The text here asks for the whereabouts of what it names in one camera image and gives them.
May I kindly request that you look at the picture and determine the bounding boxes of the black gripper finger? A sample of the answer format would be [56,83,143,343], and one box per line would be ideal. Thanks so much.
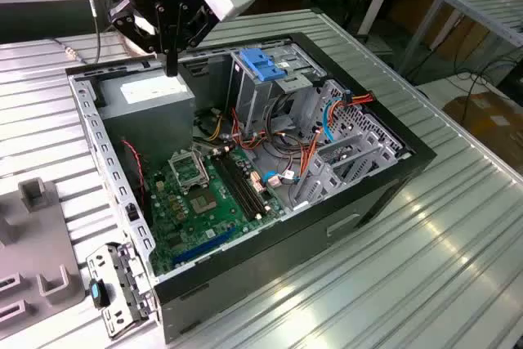
[171,2,217,77]
[108,0,172,76]

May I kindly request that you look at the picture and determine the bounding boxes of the blue SATA wire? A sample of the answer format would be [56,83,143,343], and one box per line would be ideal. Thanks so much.
[319,89,355,145]

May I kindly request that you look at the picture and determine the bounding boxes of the orange power wire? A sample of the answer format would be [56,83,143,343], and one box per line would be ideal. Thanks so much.
[300,89,377,178]

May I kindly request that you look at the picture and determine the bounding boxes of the perforated grey disk bay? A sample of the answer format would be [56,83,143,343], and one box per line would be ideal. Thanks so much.
[292,78,412,211]

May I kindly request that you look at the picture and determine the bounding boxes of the blue plastic drive latch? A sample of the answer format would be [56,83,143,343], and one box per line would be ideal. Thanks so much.
[239,48,289,83]

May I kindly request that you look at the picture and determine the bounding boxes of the grey optical drive bay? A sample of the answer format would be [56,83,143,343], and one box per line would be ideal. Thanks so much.
[226,40,328,137]

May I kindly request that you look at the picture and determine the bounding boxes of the grey power supply unit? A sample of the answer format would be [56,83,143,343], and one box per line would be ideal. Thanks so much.
[94,67,196,170]

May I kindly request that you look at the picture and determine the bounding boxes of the black case fan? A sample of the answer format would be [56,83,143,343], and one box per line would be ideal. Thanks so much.
[120,140,154,227]

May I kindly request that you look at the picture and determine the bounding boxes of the black RAM slot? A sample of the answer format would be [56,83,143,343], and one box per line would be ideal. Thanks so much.
[216,151,263,219]
[222,150,267,216]
[227,148,271,213]
[210,152,259,222]

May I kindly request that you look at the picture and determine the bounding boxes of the green motherboard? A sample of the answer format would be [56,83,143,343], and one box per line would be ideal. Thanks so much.
[145,142,287,277]

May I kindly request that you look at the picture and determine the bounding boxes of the blue expansion slot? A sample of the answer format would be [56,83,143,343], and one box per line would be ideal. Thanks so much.
[170,224,238,267]

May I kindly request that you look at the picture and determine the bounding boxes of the grey parts rack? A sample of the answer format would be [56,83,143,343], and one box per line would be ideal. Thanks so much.
[0,177,87,328]

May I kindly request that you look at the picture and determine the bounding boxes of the black open PC case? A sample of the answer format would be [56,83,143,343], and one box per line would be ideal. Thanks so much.
[65,31,437,345]

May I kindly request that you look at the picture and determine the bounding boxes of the black and blue latch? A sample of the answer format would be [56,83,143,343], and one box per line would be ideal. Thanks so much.
[88,278,111,309]

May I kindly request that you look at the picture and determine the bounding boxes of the metal slat side table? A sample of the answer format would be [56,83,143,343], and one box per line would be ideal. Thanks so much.
[398,0,523,76]

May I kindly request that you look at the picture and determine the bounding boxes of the large brown cardboard box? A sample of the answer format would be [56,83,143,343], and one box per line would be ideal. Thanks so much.
[443,93,523,166]

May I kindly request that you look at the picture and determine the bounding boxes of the yellow and black wires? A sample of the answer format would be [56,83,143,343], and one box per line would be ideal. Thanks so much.
[195,114,228,141]

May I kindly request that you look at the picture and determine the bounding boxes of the orange and black wire bundle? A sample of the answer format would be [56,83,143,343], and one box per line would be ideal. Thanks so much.
[228,107,315,162]

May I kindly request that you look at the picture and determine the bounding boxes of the red and black fan wire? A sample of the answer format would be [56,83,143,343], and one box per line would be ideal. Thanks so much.
[120,139,147,207]

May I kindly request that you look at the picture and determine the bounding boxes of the short blue wire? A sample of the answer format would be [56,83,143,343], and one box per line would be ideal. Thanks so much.
[261,168,302,190]

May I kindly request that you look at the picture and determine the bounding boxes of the metal card retention bracket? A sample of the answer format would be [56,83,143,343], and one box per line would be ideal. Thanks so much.
[85,242,159,340]

